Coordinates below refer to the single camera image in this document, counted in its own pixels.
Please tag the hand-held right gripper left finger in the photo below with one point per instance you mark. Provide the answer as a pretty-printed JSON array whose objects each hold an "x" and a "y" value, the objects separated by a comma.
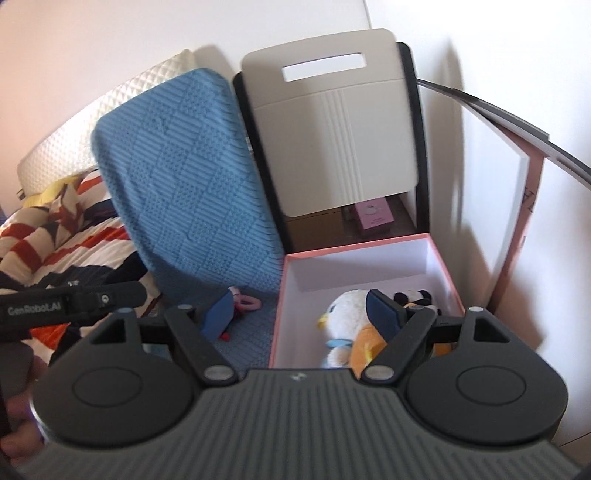
[{"x": 217, "y": 318}]

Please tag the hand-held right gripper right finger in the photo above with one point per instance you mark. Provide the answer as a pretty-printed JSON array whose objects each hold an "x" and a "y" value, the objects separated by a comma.
[{"x": 383, "y": 314}]

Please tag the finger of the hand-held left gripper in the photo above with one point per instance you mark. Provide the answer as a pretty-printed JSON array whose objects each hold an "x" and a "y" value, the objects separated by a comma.
[{"x": 111, "y": 297}]

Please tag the brown bear plush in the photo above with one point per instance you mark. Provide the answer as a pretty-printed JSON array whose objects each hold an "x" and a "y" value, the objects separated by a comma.
[{"x": 364, "y": 346}]

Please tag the panda plush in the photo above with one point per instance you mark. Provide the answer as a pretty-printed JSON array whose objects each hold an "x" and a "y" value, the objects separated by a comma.
[{"x": 418, "y": 297}]

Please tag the white duck plush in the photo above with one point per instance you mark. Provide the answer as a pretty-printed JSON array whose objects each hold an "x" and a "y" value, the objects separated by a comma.
[{"x": 344, "y": 314}]

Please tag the pink cardboard box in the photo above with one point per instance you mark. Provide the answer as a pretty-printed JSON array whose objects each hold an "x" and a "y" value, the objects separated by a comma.
[{"x": 360, "y": 267}]

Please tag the person's left hand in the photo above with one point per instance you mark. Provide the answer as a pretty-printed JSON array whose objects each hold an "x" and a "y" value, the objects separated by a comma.
[{"x": 21, "y": 415}]

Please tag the striped blanket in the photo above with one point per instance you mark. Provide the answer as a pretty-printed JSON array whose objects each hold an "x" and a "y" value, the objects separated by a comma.
[{"x": 60, "y": 258}]

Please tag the small pink box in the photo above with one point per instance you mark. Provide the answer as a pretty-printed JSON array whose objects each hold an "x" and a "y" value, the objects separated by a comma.
[{"x": 373, "y": 214}]

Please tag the striped pillow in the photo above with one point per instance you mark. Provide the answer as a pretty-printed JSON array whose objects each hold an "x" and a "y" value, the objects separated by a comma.
[{"x": 69, "y": 198}]

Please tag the yellow pillow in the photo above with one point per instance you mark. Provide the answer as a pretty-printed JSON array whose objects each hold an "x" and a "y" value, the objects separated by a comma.
[{"x": 41, "y": 196}]

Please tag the white quilted headboard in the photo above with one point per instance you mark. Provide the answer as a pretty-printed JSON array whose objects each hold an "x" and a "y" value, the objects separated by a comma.
[{"x": 92, "y": 134}]

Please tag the pink box lid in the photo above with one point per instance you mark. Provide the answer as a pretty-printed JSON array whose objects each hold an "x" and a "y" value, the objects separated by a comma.
[{"x": 489, "y": 184}]

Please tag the white folding chair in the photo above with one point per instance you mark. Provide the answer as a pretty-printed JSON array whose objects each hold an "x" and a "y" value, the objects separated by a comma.
[{"x": 332, "y": 129}]

